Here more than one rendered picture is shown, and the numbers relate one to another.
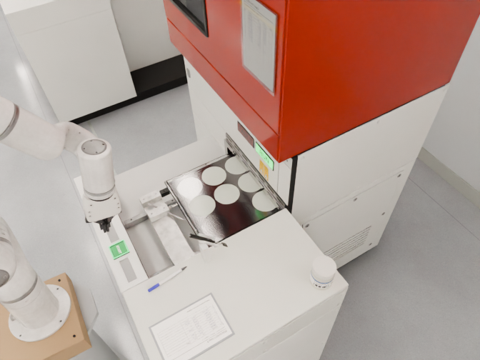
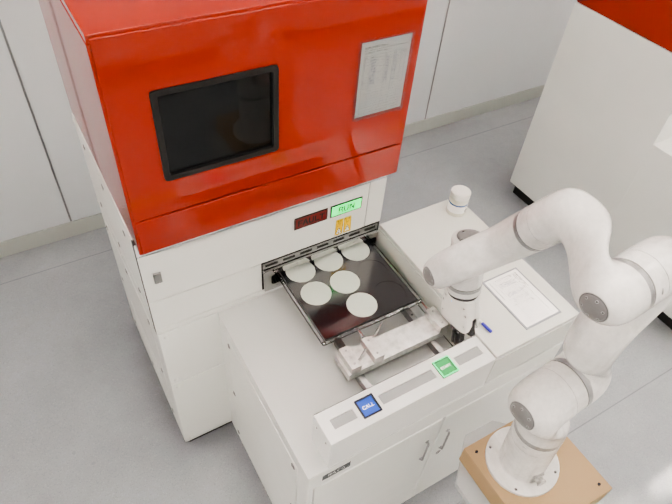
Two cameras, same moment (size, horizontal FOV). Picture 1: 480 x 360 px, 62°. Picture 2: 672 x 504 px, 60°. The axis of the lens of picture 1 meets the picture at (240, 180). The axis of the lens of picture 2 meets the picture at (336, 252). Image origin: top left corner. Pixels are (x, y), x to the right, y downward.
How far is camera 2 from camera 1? 174 cm
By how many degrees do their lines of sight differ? 60
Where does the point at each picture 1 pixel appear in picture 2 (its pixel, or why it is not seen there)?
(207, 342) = (528, 285)
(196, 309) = (501, 293)
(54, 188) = not seen: outside the picture
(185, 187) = (333, 321)
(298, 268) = (446, 222)
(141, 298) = (499, 338)
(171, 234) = (399, 338)
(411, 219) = not seen: hidden behind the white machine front
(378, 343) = not seen: hidden behind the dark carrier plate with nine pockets
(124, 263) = (460, 360)
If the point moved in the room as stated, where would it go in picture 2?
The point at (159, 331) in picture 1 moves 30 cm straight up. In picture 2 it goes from (528, 320) to (563, 252)
